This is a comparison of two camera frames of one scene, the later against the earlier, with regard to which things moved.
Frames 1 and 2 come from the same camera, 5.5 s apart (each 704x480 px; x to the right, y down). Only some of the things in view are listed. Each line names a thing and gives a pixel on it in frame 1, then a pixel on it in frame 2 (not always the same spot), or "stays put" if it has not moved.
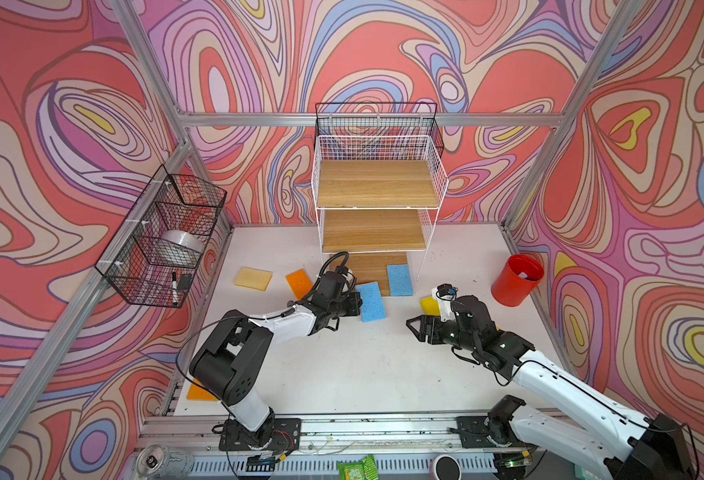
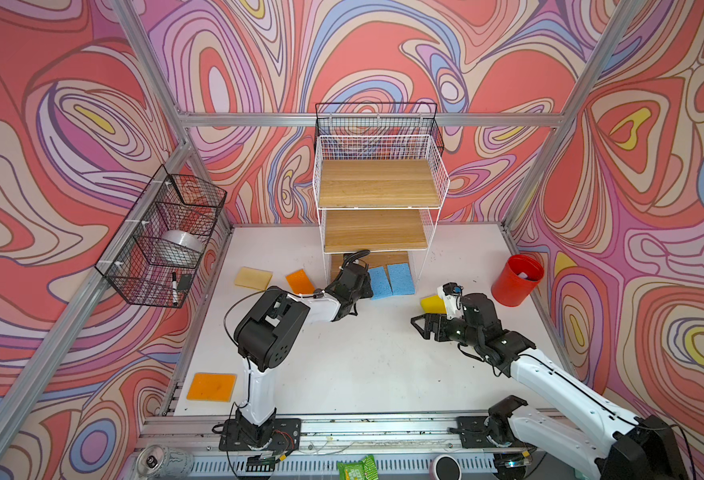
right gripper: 427,321 stays put
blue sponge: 372,304 → 379,283
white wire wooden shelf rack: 377,198 stays put
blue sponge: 400,280 stays put
